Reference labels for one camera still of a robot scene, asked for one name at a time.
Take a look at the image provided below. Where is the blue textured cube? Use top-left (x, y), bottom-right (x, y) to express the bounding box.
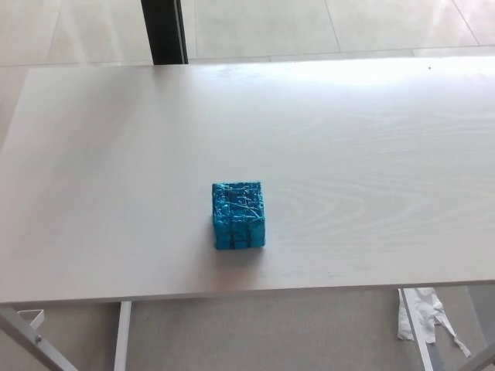
top-left (211, 180), bottom-right (268, 251)

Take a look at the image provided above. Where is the black vertical pillar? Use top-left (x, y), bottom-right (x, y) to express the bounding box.
top-left (140, 0), bottom-right (189, 66)

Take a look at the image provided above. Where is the white straight table bar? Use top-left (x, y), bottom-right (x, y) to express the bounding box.
top-left (112, 301), bottom-right (133, 371)

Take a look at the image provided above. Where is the white torn paper scrap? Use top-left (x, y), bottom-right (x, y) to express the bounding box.
top-left (397, 287), bottom-right (473, 358)

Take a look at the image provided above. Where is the white slanted table leg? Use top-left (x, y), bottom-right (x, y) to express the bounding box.
top-left (0, 308), bottom-right (84, 371)
top-left (398, 288), bottom-right (436, 371)

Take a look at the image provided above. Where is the white wire hook bracket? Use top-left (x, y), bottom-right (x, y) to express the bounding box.
top-left (16, 308), bottom-right (46, 330)

